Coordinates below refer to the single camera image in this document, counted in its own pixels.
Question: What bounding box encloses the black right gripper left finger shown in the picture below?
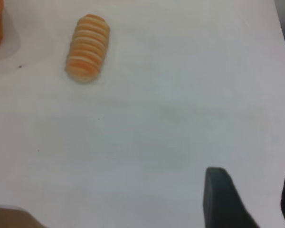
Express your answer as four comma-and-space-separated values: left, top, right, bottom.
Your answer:
202, 167, 261, 228

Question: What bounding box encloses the oblong bread roll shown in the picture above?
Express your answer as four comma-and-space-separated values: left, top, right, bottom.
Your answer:
65, 14, 111, 84

